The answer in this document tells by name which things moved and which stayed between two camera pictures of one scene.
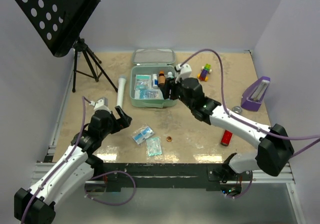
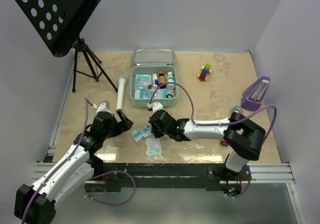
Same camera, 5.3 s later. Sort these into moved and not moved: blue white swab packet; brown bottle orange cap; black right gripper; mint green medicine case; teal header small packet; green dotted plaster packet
Moved: black right gripper; blue white swab packet
Not moved: brown bottle orange cap; green dotted plaster packet; teal header small packet; mint green medicine case
